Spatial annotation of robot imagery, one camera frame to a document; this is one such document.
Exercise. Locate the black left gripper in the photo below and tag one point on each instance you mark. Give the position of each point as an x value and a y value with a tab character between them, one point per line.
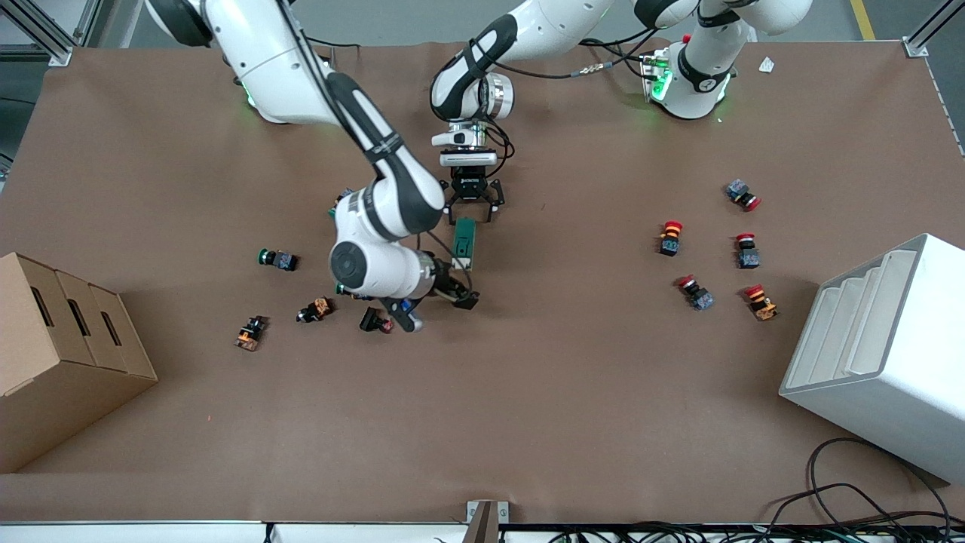
470	188

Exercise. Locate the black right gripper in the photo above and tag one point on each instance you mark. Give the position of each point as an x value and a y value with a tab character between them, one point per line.
447	285

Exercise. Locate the green load switch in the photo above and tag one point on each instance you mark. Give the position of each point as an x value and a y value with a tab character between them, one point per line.
465	241

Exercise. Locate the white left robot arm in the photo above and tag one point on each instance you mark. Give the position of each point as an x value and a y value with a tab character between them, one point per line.
550	23

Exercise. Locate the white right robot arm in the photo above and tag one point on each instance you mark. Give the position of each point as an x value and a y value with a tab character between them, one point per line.
377	268

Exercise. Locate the small white paper scrap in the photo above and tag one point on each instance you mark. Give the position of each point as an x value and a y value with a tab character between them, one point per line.
767	65

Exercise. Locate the brown cardboard box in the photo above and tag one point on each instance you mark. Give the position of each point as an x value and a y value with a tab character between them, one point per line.
68	362

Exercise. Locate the white compartment box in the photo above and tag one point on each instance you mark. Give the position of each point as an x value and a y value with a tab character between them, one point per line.
897	377

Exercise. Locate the black switch with pink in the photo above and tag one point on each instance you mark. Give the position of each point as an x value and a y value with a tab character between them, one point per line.
369	320

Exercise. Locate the green mushroom pushbutton switch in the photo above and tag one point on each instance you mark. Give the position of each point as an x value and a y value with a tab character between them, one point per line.
343	198
280	260
341	291

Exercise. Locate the orange black selector switch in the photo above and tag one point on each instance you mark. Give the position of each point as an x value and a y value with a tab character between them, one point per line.
317	309
250	333

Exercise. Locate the red mushroom pushbutton switch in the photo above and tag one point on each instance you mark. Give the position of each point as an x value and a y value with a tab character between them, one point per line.
695	292
742	194
670	237
747	253
761	303

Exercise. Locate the metal table edge bracket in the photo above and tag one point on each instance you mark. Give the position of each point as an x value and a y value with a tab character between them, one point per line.
486	520

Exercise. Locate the white table edge rail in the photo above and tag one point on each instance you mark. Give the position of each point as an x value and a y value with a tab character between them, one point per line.
151	532

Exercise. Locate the aluminium frame profile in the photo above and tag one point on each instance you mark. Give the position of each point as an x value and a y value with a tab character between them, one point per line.
38	26
931	30

